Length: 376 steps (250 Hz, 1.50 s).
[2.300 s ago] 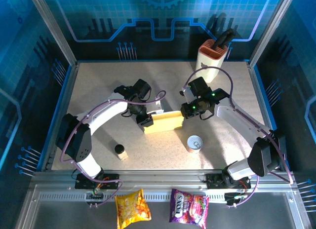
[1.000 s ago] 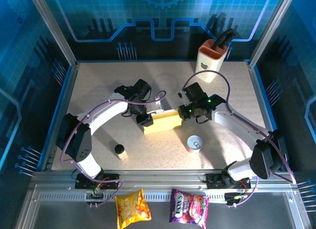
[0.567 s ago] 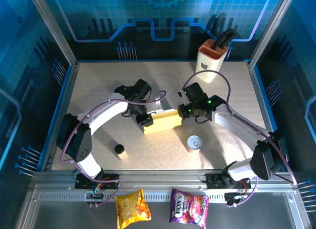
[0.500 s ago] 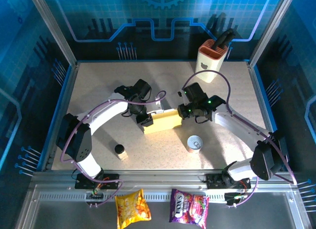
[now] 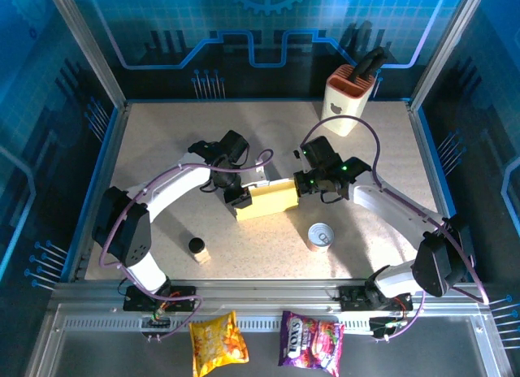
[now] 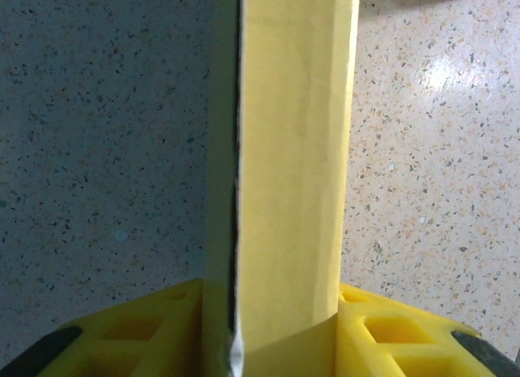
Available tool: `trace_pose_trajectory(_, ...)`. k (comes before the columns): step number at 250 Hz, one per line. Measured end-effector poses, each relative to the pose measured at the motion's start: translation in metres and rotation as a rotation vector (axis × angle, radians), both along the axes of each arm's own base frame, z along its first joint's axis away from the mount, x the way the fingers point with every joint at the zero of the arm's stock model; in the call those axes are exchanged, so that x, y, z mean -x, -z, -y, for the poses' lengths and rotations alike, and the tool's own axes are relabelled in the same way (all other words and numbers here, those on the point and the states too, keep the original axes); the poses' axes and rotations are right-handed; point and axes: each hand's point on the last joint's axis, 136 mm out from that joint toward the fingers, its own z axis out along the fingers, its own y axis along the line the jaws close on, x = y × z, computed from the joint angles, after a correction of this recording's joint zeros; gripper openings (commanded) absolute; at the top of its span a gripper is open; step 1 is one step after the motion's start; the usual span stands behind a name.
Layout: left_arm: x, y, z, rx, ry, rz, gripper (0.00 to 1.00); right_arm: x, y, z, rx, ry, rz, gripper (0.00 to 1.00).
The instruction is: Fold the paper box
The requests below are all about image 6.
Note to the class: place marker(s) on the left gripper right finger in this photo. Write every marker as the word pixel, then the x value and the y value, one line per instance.
pixel 406 344

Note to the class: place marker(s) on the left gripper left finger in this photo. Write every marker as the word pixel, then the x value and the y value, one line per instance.
pixel 122 340

